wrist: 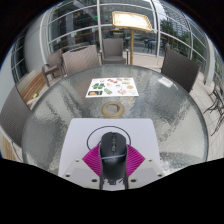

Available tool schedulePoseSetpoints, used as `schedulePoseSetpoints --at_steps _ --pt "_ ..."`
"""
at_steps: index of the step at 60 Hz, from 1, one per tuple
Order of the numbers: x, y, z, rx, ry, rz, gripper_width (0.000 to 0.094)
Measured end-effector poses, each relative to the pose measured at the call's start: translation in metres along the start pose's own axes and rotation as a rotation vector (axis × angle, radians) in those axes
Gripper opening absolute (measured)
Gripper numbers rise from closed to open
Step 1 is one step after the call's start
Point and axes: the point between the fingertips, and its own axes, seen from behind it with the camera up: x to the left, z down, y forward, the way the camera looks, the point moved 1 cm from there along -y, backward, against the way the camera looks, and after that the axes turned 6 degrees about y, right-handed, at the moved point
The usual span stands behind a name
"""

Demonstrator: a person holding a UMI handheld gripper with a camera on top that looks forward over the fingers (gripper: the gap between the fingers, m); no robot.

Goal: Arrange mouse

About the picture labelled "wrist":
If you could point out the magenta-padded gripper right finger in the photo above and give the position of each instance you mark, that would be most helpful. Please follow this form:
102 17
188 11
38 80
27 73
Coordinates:
135 161

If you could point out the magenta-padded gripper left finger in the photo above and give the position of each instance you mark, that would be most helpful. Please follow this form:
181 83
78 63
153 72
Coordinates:
91 161

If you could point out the black computer mouse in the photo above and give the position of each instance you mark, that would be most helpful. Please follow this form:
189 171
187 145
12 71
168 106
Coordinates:
113 156

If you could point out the white printed mouse pad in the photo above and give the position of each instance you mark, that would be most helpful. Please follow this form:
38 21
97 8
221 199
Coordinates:
80 140

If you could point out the laminated picture menu card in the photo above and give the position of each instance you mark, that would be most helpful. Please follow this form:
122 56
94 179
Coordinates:
111 87

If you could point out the wooden slatted bench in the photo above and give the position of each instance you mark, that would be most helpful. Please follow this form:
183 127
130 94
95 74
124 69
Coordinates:
10 150
31 86

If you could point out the grey wicker chair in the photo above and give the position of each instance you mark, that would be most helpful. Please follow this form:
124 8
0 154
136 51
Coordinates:
81 60
13 116
113 48
180 68

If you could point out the dark metal bistro table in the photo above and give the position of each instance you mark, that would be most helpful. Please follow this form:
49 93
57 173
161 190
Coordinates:
216 106

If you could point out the grey wicker armchair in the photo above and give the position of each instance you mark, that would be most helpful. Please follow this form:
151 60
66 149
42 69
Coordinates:
55 61

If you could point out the gold menu display stand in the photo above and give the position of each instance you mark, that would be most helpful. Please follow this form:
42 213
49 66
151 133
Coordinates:
131 20

